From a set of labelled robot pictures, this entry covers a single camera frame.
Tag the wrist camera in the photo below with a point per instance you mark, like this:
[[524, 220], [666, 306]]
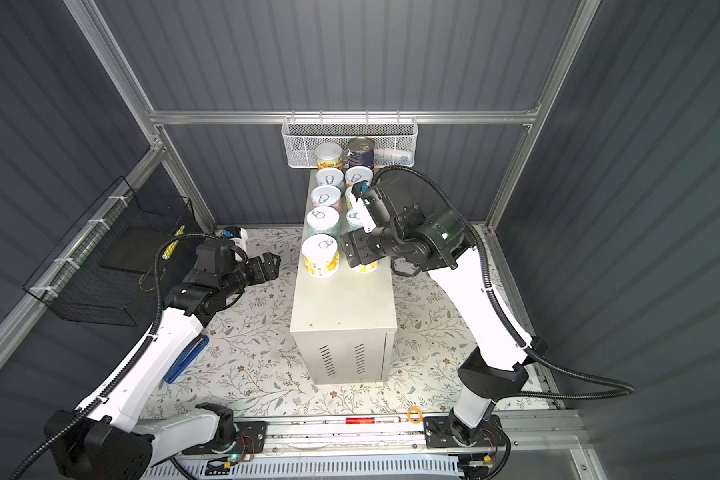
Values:
[[368, 202], [236, 234]]

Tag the black wire wall basket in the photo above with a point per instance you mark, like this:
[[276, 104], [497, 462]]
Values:
[[108, 273]]

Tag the white metal cabinet counter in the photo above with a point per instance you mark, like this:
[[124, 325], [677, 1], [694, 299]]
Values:
[[344, 326]]

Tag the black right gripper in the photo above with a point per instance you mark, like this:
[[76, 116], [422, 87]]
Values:
[[353, 242]]

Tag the light teal can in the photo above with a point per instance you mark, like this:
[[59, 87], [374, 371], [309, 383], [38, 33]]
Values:
[[331, 176]]

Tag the orange yellow fruit can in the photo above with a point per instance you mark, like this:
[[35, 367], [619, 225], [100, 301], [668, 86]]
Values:
[[329, 155]]

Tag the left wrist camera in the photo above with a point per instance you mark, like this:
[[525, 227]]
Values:
[[236, 234]]

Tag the pink label can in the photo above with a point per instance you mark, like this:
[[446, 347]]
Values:
[[358, 174], [326, 196]]

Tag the white top can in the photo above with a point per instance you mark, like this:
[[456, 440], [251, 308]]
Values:
[[323, 220]]

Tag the yellow highlighter pen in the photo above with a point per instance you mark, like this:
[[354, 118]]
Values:
[[177, 237]]

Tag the green label can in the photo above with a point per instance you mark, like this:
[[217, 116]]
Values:
[[350, 199]]

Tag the white wire mesh basket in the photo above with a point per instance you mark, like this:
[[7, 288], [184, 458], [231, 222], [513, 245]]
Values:
[[395, 137]]

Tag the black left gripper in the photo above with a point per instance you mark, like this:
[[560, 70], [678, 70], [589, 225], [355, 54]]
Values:
[[270, 267]]

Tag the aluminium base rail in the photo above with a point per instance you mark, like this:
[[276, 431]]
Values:
[[412, 432]]

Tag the dark blue tin can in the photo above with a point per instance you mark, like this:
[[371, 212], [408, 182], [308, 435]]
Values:
[[360, 152]]

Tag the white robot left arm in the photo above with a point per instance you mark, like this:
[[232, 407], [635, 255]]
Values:
[[103, 437]]

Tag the blue stapler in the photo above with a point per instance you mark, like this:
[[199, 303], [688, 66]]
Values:
[[185, 358]]

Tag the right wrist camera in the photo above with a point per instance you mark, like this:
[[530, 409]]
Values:
[[368, 202]]

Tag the can with pull tab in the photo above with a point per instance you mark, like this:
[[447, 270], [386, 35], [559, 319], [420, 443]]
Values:
[[353, 219], [364, 269]]

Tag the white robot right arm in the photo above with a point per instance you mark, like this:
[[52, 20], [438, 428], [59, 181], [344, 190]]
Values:
[[449, 249]]

